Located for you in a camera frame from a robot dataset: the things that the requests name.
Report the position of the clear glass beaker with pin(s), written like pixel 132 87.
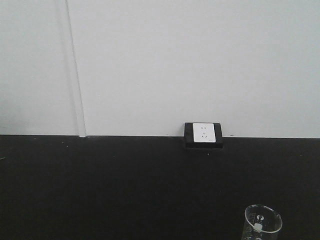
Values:
pixel 261 223

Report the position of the black socket housing box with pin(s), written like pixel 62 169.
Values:
pixel 189 140

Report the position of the white wall power socket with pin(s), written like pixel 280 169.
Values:
pixel 203 133

